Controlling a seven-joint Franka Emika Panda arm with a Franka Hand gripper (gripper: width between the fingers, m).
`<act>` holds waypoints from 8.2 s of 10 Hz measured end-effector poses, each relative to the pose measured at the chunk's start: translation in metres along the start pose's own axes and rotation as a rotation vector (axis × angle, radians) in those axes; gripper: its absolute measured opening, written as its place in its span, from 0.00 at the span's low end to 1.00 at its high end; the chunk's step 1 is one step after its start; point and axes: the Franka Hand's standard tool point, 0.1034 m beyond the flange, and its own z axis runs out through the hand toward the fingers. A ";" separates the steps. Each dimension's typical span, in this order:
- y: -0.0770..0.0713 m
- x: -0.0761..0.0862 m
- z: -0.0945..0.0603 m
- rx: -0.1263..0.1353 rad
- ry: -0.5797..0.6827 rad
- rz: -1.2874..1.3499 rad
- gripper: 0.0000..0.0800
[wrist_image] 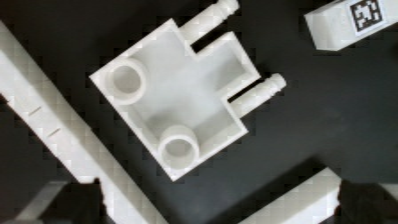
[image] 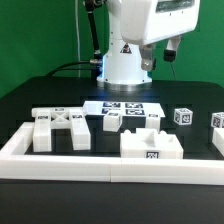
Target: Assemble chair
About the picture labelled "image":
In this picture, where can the white tagged cube right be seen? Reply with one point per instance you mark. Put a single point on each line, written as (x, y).
(217, 120)

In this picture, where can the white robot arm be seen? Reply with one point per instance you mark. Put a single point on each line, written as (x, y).
(121, 69)

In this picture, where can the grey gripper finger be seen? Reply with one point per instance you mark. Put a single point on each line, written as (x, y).
(148, 61)
(170, 52)

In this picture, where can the white chair back frame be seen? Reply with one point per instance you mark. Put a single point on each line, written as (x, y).
(58, 118)

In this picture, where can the white sheet with tags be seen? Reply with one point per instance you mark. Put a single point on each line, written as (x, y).
(131, 109)

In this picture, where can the white tagged cube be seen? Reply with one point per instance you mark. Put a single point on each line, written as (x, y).
(183, 116)
(217, 120)

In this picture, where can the white chair seat part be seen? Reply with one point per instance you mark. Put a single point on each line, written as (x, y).
(150, 144)

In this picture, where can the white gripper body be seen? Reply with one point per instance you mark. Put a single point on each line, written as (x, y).
(148, 21)

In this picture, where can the white U-shaped fence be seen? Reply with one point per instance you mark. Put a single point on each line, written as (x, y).
(15, 163)

